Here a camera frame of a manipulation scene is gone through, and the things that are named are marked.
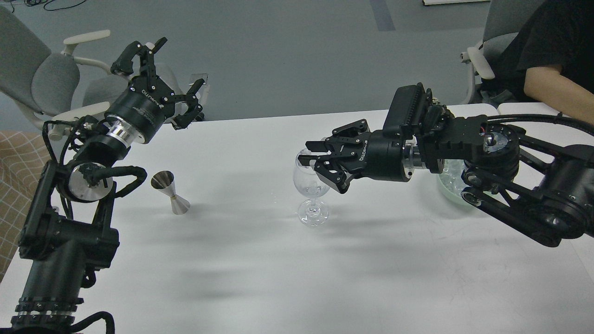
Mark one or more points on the clear wine glass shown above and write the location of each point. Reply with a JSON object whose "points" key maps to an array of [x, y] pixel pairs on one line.
{"points": [[313, 211]]}

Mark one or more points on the person in dark shirt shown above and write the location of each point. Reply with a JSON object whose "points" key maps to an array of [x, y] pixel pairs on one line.
{"points": [[551, 60]]}

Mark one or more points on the steel cocktail jigger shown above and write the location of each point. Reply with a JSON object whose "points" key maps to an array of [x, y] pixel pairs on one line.
{"points": [[163, 181]]}

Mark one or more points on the green bowl of ice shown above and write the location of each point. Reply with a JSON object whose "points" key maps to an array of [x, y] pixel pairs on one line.
{"points": [[451, 183]]}

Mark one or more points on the grey office chair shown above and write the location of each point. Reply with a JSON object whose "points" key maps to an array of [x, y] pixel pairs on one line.
{"points": [[43, 82]]}

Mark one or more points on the grey chair at right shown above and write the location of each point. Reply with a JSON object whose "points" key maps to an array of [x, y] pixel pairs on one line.
{"points": [[504, 20]]}

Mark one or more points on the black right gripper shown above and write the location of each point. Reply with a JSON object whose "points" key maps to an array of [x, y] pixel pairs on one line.
{"points": [[375, 156]]}

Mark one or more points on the brown checkered cushion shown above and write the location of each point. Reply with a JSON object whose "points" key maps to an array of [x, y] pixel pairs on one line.
{"points": [[22, 158]]}

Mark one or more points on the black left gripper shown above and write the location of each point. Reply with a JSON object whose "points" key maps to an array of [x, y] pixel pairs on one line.
{"points": [[140, 112]]}

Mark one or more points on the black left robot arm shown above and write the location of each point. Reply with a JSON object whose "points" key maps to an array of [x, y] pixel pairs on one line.
{"points": [[67, 233]]}

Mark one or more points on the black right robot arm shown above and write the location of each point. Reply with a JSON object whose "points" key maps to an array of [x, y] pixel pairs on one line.
{"points": [[540, 189]]}

